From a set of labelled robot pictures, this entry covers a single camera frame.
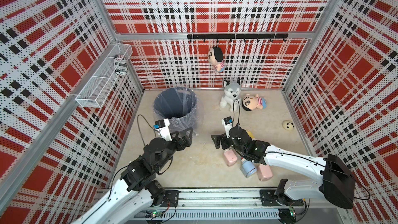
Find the hanging cartoon boy doll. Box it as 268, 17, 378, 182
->
208, 47, 225, 73

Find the right green circuit board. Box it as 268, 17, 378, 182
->
278, 209, 296, 224

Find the black white can in basket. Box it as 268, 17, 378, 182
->
115, 55, 127, 76

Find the pink sharpener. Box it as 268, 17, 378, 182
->
257, 164, 273, 181
223, 149, 238, 167

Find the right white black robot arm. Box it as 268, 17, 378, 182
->
211, 125, 356, 209

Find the grey bin with plastic liner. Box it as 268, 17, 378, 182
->
153, 87, 203, 136

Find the cream panda face ball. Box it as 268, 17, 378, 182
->
282, 120, 295, 131

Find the black wall hook rail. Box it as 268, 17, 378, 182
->
187, 33, 289, 41

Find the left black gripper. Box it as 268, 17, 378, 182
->
156, 128, 194, 172

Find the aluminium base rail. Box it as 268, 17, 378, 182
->
126, 188, 352, 224

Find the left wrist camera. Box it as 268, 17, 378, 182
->
153, 119, 172, 142

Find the left green circuit board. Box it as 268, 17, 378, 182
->
145, 210, 163, 219

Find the blue sharpener front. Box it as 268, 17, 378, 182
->
240, 158, 257, 178

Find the green circuit board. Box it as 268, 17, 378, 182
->
145, 210, 163, 219
278, 209, 296, 224

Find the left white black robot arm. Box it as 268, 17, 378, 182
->
74, 128, 193, 224

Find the lying cartoon boy doll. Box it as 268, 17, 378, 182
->
242, 94, 267, 111

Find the husky plush toy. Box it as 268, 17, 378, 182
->
219, 79, 242, 112

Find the white wire wall basket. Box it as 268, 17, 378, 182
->
76, 44, 132, 108

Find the yellow pencil sharpener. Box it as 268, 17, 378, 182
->
247, 131, 255, 140

